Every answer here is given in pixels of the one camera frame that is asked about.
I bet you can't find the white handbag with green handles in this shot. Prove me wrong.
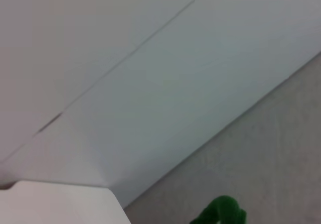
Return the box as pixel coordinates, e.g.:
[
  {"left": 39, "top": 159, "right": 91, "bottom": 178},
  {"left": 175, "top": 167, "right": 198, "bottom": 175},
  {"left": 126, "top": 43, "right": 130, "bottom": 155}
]
[{"left": 189, "top": 195, "right": 248, "bottom": 224}]

